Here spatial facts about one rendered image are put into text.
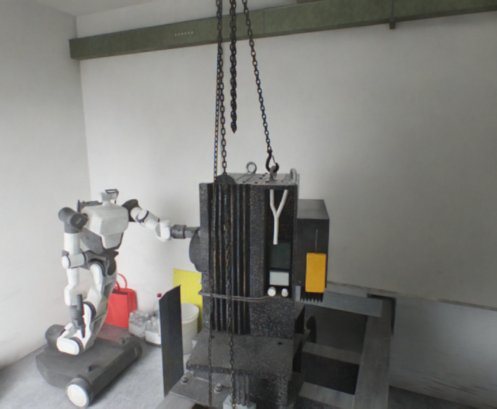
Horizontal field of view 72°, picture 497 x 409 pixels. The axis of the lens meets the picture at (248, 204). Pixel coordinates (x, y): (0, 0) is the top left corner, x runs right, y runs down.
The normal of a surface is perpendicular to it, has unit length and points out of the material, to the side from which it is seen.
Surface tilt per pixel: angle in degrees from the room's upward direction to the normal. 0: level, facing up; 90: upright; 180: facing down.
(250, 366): 0
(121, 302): 82
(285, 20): 90
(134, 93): 90
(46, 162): 90
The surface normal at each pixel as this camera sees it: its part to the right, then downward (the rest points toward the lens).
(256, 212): -0.16, 0.18
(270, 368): 0.00, -0.98
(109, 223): 0.79, 0.24
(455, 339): -0.39, 0.18
